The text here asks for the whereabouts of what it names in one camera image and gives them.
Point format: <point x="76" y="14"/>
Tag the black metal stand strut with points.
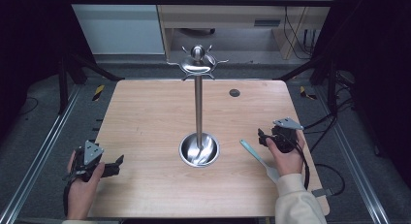
<point x="93" y="67"/>
<point x="310" y="69"/>

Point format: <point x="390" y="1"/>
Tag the aluminium floor rail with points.
<point x="35" y="153"/>
<point x="354" y="166"/>

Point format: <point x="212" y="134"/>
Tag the stainless steel utensil rack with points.
<point x="198" y="114"/>

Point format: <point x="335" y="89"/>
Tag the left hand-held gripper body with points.
<point x="92" y="153"/>

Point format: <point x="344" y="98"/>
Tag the yellow black striped tape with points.
<point x="305" y="93"/>
<point x="98" y="92"/>

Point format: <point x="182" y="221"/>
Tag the black frame bar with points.
<point x="194" y="0"/>

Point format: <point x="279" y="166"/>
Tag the person's right hand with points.
<point x="287" y="162"/>

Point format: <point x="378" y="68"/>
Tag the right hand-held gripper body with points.
<point x="286" y="135"/>

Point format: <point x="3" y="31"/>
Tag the dark round table grommet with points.
<point x="234" y="93"/>

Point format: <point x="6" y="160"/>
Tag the person's left hand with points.
<point x="82" y="195"/>

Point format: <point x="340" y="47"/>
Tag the white panel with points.
<point x="119" y="26"/>

